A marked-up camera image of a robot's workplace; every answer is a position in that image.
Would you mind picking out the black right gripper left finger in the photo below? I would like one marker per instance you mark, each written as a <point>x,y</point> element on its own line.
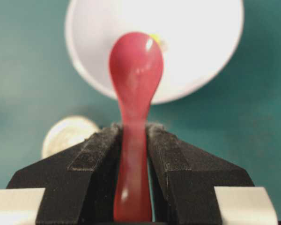
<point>73,187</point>

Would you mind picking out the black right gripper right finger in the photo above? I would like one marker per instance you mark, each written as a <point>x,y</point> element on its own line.
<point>194,187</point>

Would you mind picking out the white bowl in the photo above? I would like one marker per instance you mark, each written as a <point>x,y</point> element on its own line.
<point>198,38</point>

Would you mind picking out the round silver metal object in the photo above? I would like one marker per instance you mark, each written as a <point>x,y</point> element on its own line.
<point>66,133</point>

